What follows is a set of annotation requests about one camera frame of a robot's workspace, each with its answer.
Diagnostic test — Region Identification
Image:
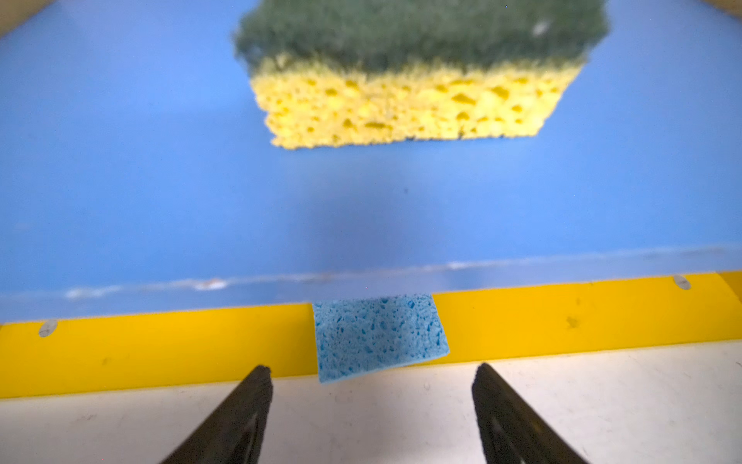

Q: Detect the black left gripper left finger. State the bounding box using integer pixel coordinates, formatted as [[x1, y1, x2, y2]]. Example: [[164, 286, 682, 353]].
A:
[[162, 365, 274, 464]]

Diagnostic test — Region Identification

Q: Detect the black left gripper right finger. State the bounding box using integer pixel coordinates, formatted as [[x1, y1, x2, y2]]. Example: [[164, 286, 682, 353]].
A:
[[471, 363, 587, 464]]

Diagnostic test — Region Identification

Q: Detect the yellow shelf unit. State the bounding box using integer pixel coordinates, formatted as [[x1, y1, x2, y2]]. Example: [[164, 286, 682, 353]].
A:
[[1, 1, 741, 397]]

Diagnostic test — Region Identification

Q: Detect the green yellow scouring sponge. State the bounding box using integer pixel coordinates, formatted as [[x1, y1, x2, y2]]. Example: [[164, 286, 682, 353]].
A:
[[233, 0, 610, 150]]

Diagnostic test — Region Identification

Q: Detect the light blue sponge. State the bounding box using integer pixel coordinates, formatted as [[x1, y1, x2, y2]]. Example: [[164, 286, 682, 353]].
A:
[[312, 294, 450, 384]]

